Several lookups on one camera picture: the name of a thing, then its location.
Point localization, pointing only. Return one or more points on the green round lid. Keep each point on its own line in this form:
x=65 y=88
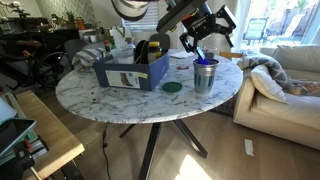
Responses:
x=172 y=87

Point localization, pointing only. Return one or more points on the potted green plant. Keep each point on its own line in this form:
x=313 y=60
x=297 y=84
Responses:
x=65 y=20

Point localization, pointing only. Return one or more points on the white curtain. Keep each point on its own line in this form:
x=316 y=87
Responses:
x=241 y=23

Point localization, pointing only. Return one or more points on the white plastic bottle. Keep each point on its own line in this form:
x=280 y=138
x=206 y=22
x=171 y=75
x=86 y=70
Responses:
x=130 y=44

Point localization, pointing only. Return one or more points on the white window blind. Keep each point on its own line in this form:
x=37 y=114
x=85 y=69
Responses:
x=146 y=25

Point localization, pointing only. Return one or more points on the beige sofa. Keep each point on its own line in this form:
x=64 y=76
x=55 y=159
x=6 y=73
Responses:
x=286 y=113

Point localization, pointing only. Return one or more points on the striped grey white cloth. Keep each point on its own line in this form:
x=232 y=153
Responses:
x=85 y=57

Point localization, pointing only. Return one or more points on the brown sauce bottle red cap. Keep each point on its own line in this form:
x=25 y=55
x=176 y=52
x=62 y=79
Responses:
x=107 y=46

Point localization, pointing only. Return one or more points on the dark patterned rug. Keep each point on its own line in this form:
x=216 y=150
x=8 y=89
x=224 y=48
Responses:
x=228 y=106

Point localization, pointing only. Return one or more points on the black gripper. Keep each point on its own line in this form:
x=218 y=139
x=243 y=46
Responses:
x=206 y=26

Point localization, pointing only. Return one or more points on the white bowl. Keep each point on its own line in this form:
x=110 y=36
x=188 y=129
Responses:
x=122 y=55

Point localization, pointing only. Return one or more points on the jar with yellow lid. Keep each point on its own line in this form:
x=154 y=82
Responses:
x=154 y=53

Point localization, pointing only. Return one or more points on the white notebook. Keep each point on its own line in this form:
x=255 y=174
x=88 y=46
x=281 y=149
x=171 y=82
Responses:
x=180 y=55

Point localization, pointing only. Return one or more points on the grey upholstered chair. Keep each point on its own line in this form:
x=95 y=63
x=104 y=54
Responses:
x=75 y=48

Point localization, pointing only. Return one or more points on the black bicycle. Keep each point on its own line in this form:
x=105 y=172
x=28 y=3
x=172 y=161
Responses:
x=50 y=70

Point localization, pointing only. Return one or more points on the clear glass bowl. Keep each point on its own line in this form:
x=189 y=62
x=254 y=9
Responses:
x=213 y=53

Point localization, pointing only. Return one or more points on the wooden bench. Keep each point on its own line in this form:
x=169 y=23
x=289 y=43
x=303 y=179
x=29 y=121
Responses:
x=50 y=130

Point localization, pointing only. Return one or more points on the outdoor lounge chair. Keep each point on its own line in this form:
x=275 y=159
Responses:
x=255 y=30

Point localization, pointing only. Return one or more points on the stack of books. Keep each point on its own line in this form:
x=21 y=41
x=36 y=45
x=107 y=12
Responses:
x=36 y=146

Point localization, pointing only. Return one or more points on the dark tablet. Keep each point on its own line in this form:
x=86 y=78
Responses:
x=13 y=133

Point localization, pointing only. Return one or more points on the white pillow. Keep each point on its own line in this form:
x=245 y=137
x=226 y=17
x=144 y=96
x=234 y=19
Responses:
x=266 y=83

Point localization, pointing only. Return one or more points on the orange bottle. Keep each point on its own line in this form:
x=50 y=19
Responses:
x=80 y=23

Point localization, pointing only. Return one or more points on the white paper strip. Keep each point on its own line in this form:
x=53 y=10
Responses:
x=249 y=147

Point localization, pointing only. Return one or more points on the green glass bottle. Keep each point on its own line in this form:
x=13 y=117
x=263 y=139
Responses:
x=113 y=43

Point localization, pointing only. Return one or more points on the colourful patterned pillow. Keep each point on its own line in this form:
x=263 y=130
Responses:
x=308 y=88

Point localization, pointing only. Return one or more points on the wooden chair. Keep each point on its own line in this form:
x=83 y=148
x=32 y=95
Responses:
x=230 y=55

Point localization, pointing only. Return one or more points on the silver metal cup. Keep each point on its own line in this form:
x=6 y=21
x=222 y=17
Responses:
x=206 y=78

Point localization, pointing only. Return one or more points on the dark grey chair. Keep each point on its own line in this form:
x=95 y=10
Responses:
x=161 y=41

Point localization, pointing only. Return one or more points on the small red item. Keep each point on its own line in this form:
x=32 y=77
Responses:
x=182 y=68

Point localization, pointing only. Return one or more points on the black sideboard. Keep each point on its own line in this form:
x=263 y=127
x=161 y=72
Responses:
x=50 y=38

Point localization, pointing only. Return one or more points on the black curved object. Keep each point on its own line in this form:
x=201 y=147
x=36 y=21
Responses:
x=140 y=51

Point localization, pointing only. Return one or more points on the grey patterned blanket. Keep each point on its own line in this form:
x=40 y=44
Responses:
x=270 y=65

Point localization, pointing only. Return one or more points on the blue cardboard box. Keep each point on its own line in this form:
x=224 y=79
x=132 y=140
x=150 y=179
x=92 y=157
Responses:
x=156 y=73

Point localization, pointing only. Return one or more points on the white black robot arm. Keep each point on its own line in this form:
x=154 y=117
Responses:
x=133 y=10

